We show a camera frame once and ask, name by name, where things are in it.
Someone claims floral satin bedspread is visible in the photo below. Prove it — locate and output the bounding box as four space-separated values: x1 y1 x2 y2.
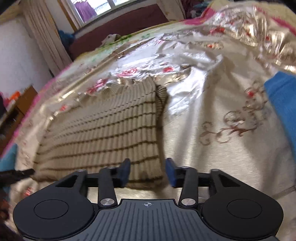
9 1 295 240

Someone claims pile of clothes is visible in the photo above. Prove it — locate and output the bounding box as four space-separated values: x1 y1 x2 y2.
181 0 211 19

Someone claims window with white frame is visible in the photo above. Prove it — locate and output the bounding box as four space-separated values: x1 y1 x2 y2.
57 1 157 32

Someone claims blue folded garment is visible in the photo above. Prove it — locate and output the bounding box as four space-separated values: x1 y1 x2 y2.
264 71 295 151

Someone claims orange object on cabinet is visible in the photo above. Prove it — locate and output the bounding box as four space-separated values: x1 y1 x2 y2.
8 91 21 103

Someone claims right beige curtain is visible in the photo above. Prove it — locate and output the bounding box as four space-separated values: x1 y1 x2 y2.
157 0 186 21

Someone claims crumpled beige cloth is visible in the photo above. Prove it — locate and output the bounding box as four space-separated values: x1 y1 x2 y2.
101 34 121 47

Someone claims wooden side cabinet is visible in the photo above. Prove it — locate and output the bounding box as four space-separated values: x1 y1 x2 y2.
1 85 37 154

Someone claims dark red headboard cushion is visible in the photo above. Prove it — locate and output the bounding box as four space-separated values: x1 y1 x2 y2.
68 4 168 60

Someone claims beige striped ribbed sweater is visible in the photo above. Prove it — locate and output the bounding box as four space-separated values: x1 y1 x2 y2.
33 77 168 189

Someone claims beige curtain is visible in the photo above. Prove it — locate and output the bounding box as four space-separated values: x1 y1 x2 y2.
21 0 73 76
157 0 186 21

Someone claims purple hanging garment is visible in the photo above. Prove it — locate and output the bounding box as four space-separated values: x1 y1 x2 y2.
74 1 97 22

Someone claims teal folded garment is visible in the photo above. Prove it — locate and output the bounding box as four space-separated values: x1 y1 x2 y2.
1 144 18 195

